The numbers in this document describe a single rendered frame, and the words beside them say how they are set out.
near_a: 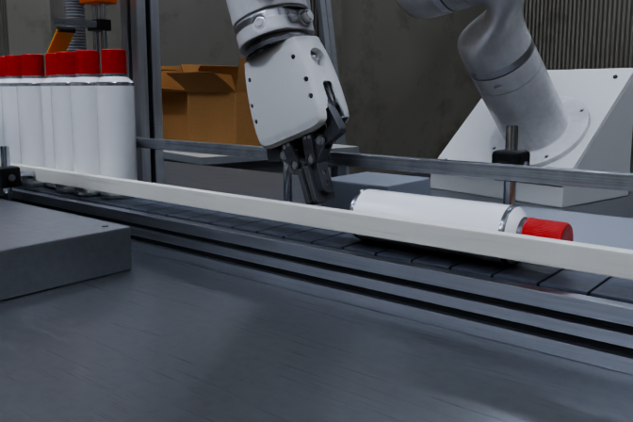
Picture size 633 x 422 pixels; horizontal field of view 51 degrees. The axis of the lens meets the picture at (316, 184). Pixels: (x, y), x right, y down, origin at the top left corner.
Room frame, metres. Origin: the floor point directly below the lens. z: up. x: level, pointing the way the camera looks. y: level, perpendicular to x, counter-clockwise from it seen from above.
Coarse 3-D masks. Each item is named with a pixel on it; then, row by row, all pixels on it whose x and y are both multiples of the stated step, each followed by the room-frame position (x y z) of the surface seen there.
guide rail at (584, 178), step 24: (144, 144) 0.95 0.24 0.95; (168, 144) 0.91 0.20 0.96; (192, 144) 0.88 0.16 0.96; (216, 144) 0.85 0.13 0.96; (384, 168) 0.69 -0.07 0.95; (408, 168) 0.67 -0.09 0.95; (432, 168) 0.65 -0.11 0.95; (456, 168) 0.64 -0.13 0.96; (480, 168) 0.62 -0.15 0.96; (504, 168) 0.61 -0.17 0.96; (528, 168) 0.59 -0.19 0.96; (552, 168) 0.58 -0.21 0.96
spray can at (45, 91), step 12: (48, 60) 1.02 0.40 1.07; (48, 72) 1.02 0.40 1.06; (48, 84) 1.01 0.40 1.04; (48, 96) 1.01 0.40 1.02; (48, 108) 1.01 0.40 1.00; (48, 120) 1.01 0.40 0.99; (48, 132) 1.01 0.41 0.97; (48, 144) 1.02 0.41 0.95; (48, 156) 1.02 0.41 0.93; (48, 168) 1.02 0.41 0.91
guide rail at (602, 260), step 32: (128, 192) 0.85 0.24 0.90; (160, 192) 0.80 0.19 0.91; (192, 192) 0.77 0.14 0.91; (320, 224) 0.64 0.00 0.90; (352, 224) 0.62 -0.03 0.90; (384, 224) 0.60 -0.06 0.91; (416, 224) 0.58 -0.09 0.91; (448, 224) 0.57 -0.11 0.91; (512, 256) 0.52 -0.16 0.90; (544, 256) 0.50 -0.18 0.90; (576, 256) 0.49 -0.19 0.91; (608, 256) 0.47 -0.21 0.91
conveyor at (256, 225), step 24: (48, 192) 0.98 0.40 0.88; (168, 216) 0.80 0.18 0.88; (192, 216) 0.79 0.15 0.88; (216, 216) 0.79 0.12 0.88; (240, 216) 0.79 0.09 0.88; (312, 240) 0.66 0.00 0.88; (336, 240) 0.66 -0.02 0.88; (360, 240) 0.66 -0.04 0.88; (432, 264) 0.57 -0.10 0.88; (456, 264) 0.57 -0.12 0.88; (480, 264) 0.57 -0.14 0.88; (504, 264) 0.57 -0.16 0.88; (528, 264) 0.57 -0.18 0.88; (552, 288) 0.50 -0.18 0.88; (576, 288) 0.49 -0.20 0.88; (600, 288) 0.49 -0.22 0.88; (624, 288) 0.49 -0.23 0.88
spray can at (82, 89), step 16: (80, 64) 0.95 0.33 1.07; (96, 64) 0.96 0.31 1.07; (80, 80) 0.94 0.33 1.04; (96, 80) 0.95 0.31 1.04; (80, 96) 0.94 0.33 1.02; (80, 112) 0.94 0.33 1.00; (96, 112) 0.94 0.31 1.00; (80, 128) 0.94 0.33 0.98; (96, 128) 0.94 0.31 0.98; (80, 144) 0.94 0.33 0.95; (96, 144) 0.94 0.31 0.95; (80, 160) 0.94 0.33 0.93; (96, 160) 0.94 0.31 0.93; (80, 192) 0.94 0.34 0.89; (96, 192) 0.94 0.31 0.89
